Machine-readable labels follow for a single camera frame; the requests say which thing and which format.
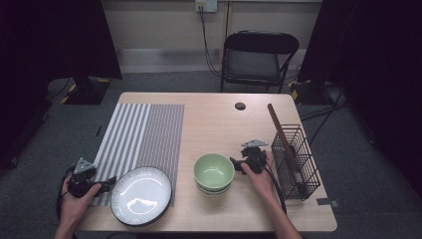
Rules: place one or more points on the person's left hand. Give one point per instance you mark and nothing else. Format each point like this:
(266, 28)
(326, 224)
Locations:
(74, 209)

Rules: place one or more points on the black folding chair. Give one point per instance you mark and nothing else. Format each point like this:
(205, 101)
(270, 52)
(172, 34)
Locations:
(252, 66)

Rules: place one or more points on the grey white striped placemat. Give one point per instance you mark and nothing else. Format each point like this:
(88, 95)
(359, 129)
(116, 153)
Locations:
(159, 132)

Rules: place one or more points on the small black floor strip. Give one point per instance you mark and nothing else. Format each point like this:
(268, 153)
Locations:
(98, 130)

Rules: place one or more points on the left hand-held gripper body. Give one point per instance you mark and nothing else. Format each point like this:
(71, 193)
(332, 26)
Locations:
(81, 186)

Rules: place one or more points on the bundle of wooden chopsticks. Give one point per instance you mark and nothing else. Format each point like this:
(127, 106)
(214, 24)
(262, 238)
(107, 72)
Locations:
(278, 127)

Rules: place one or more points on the black stand base yellow tape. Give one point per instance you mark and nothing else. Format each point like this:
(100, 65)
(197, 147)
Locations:
(308, 94)
(86, 93)

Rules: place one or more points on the dark curtain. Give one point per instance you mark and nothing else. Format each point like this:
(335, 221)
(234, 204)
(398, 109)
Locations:
(49, 40)
(381, 66)

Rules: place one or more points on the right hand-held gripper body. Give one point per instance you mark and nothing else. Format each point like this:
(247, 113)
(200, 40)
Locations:
(253, 156)

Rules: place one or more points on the person's right hand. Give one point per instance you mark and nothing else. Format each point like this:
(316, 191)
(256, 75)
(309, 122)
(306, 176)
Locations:
(263, 184)

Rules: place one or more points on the white wall socket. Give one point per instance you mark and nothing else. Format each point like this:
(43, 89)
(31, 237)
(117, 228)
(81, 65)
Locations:
(207, 5)

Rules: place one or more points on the white plate dark rim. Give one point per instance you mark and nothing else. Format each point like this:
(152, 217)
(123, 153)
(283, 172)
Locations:
(141, 195)

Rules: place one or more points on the grey tape strip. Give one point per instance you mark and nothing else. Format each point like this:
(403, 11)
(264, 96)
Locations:
(326, 201)

